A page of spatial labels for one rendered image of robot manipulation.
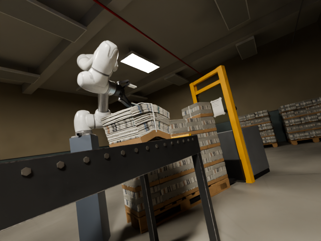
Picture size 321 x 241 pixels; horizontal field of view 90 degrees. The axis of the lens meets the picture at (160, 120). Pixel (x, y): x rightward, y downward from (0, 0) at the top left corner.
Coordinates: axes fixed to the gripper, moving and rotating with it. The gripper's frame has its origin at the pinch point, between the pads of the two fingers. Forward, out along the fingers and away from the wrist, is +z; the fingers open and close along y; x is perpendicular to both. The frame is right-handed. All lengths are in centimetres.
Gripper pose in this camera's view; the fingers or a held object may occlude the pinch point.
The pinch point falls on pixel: (135, 95)
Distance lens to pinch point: 120.4
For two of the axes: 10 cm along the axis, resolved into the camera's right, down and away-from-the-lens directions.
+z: 5.9, 0.9, 8.0
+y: 1.2, 9.7, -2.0
